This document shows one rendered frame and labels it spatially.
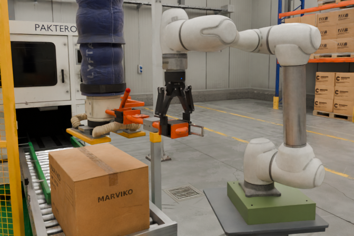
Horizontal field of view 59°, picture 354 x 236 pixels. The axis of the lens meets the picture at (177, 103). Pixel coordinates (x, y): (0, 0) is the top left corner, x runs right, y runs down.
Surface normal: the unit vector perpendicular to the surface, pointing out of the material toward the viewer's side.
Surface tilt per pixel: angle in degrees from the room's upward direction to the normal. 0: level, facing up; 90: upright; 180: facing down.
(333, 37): 91
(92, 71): 75
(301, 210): 90
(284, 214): 90
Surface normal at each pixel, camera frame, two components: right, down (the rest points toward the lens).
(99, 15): 0.17, -0.13
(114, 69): 0.71, -0.16
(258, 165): -0.68, 0.07
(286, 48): -0.68, 0.31
